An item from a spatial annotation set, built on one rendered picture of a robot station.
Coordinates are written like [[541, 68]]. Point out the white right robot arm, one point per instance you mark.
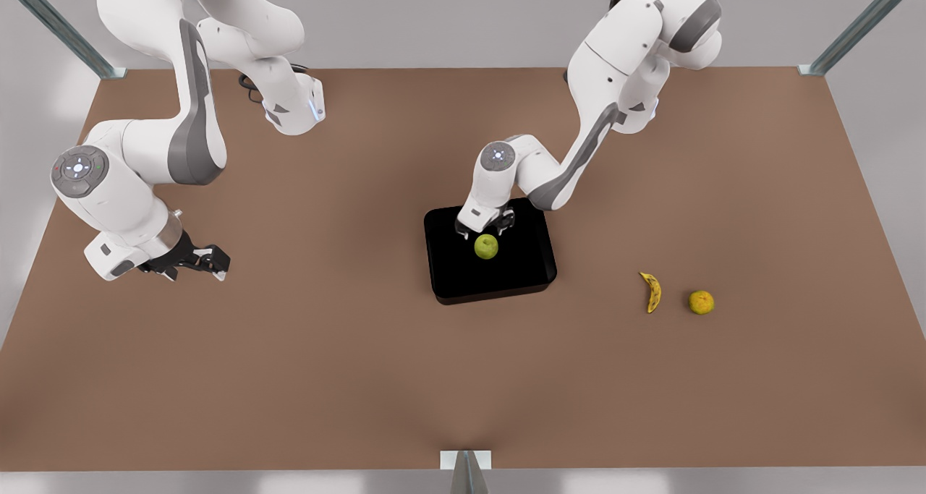
[[137, 147]]

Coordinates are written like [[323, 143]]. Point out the orange fruit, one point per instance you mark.
[[701, 302]]

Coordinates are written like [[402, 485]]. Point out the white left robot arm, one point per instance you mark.
[[615, 67]]

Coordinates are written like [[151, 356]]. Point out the green apple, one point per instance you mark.
[[486, 247]]

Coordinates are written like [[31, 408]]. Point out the silver frame post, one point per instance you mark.
[[466, 472], [861, 24], [58, 24]]

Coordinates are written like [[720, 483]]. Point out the yellow spotted banana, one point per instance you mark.
[[652, 291]]

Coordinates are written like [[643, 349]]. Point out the black rectangular tray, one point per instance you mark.
[[506, 277]]

